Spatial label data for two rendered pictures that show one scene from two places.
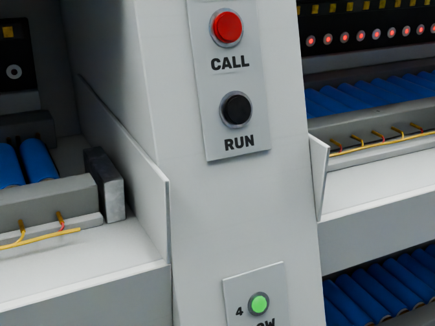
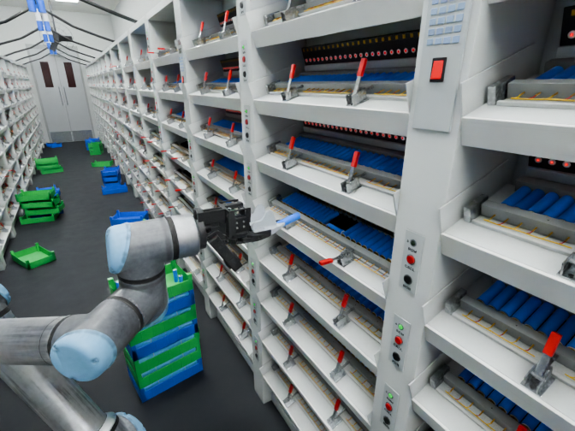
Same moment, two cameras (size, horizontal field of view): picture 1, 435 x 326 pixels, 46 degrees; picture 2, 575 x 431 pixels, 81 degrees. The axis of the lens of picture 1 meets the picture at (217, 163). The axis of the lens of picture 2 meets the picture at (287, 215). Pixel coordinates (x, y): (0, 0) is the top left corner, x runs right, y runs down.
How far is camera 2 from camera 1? 0.63 m
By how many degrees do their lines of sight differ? 80
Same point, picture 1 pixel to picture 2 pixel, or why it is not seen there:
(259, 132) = (412, 289)
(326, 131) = (480, 312)
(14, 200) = (380, 262)
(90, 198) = not seen: hidden behind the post
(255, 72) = (415, 274)
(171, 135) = (393, 274)
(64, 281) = (370, 285)
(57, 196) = (387, 268)
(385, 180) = (470, 341)
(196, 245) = (392, 300)
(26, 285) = (366, 280)
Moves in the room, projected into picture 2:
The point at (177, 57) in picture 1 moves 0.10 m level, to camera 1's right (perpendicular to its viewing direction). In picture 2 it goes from (399, 258) to (424, 286)
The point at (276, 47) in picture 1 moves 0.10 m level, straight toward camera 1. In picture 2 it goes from (424, 272) to (369, 272)
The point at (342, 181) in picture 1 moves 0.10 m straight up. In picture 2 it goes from (458, 327) to (469, 280)
